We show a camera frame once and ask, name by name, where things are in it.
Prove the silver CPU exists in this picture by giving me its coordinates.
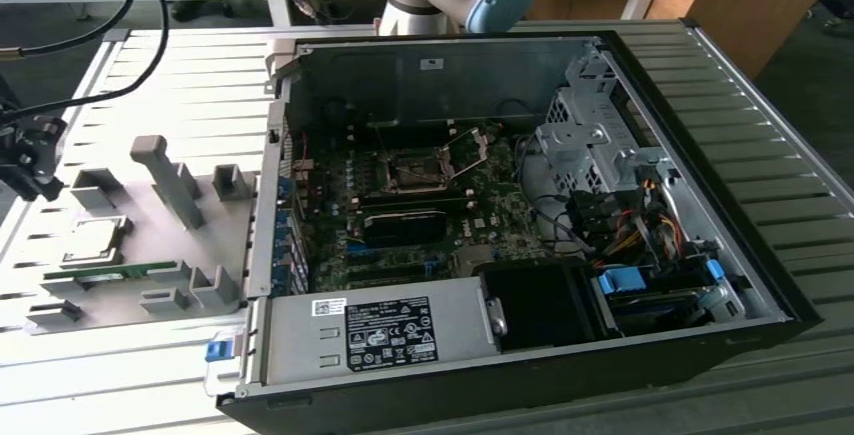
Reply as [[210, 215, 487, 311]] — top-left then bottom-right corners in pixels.
[[58, 214, 134, 265]]

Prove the metal socket cover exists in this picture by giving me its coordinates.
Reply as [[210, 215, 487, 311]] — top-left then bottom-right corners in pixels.
[[443, 126, 497, 182]]

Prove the black disk drive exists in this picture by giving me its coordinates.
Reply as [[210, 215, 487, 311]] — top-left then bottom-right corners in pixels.
[[603, 288, 713, 339]]

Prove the blue case clip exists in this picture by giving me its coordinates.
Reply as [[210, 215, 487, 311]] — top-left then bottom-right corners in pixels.
[[204, 335, 240, 362]]

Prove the grey chipset heatsink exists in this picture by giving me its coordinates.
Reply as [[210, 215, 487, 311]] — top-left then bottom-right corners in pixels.
[[453, 246, 499, 277]]

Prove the black PC case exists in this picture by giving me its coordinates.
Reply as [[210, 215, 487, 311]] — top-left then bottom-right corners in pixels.
[[214, 29, 822, 435]]

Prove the green RAM stick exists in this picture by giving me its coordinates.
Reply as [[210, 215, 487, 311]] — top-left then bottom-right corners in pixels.
[[43, 260, 170, 286]]

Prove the black RAM slot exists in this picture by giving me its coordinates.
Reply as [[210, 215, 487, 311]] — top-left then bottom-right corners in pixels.
[[361, 192, 467, 205], [363, 199, 470, 213]]

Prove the wooden cabinet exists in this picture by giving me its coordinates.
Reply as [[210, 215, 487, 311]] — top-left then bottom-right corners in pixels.
[[645, 0, 850, 80]]

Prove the yellow wire bundle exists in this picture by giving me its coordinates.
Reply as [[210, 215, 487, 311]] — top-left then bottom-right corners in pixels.
[[597, 212, 682, 264]]

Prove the black graphics card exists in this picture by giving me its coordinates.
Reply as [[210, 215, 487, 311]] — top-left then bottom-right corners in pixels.
[[359, 207, 450, 250]]

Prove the grey power supply unit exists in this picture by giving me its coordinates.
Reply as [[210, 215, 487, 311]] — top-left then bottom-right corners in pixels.
[[262, 276, 503, 387]]

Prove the grey parts rack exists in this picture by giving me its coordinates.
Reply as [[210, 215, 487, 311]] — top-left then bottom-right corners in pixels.
[[23, 134, 263, 337]]

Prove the black expansion slot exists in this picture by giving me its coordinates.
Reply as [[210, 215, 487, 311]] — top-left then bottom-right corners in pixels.
[[345, 262, 434, 277]]

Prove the black office chair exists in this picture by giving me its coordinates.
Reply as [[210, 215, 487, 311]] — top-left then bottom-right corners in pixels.
[[809, 0, 854, 39]]

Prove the blue disk carrier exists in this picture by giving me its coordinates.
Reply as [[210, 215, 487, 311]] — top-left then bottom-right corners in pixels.
[[597, 264, 650, 300]]

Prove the metal locking lever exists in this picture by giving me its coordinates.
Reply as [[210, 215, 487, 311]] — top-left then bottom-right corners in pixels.
[[366, 112, 390, 157]]

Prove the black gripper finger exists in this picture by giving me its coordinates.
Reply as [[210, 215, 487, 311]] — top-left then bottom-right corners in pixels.
[[16, 115, 68, 201], [0, 164, 35, 203]]

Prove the CPU socket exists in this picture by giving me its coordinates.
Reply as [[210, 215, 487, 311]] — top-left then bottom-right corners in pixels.
[[375, 148, 461, 195]]

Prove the metal drive cage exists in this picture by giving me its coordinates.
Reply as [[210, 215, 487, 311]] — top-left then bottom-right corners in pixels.
[[533, 52, 673, 196]]

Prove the green motherboard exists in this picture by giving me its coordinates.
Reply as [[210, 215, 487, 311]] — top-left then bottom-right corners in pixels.
[[278, 123, 590, 297]]

